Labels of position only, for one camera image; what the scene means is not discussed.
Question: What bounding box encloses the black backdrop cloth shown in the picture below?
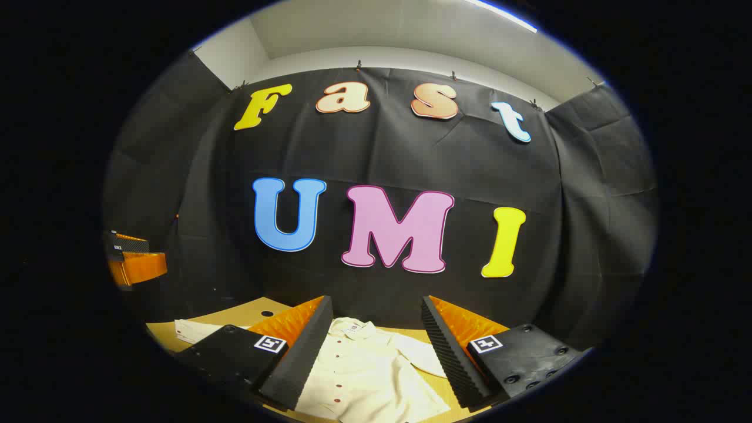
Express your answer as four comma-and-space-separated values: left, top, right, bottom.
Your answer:
103, 50, 659, 353

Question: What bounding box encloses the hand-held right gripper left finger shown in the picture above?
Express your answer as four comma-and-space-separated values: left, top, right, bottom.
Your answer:
173, 296, 334, 412

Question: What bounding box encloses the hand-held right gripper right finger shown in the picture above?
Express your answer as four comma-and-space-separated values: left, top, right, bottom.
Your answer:
421, 296, 583, 411

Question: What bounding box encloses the cream button shirt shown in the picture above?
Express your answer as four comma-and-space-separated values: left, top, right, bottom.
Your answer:
174, 317, 452, 423

